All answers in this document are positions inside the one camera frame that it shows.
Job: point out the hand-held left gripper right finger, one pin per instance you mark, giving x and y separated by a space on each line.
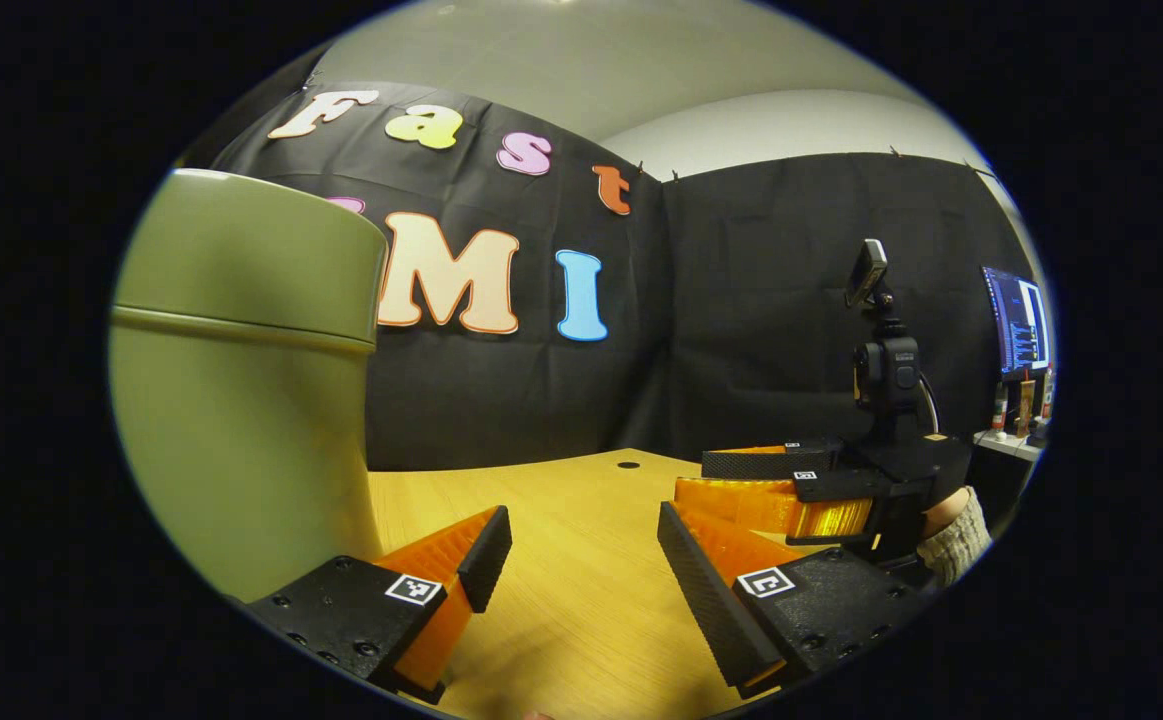
701 600

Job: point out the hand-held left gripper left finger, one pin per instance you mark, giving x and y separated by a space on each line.
491 555

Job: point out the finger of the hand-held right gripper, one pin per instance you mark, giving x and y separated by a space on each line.
741 500
751 463

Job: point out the green desktop garbage bin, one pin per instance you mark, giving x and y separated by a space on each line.
241 420

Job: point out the wooden desktop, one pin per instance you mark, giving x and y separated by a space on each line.
581 560

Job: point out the cluttered side desk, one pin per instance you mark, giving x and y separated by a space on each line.
1011 445

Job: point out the computer monitor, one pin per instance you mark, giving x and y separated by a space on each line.
1021 320

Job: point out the black backdrop cloth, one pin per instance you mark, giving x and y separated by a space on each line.
761 300

